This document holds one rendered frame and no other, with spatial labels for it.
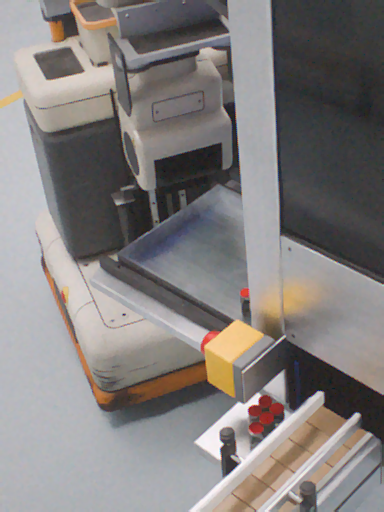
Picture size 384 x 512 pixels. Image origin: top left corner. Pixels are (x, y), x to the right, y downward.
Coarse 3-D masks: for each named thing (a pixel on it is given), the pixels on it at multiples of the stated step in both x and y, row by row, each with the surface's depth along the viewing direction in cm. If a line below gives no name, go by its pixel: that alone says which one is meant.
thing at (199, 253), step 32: (224, 192) 194; (160, 224) 185; (192, 224) 190; (224, 224) 190; (128, 256) 182; (160, 256) 183; (192, 256) 183; (224, 256) 182; (192, 288) 176; (224, 288) 176; (224, 320) 167
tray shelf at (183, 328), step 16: (96, 272) 181; (96, 288) 181; (112, 288) 178; (128, 288) 178; (128, 304) 176; (144, 304) 174; (160, 304) 174; (160, 320) 171; (176, 320) 170; (176, 336) 170; (192, 336) 167
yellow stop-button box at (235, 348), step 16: (224, 336) 145; (240, 336) 145; (256, 336) 144; (208, 352) 144; (224, 352) 142; (240, 352) 142; (256, 352) 142; (208, 368) 146; (224, 368) 143; (240, 368) 140; (224, 384) 145; (240, 384) 142; (240, 400) 144
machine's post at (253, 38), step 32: (256, 0) 115; (256, 32) 118; (256, 64) 120; (256, 96) 123; (256, 128) 126; (256, 160) 129; (256, 192) 133; (256, 224) 136; (256, 256) 140; (256, 288) 144; (256, 320) 148; (288, 352) 148; (288, 384) 152
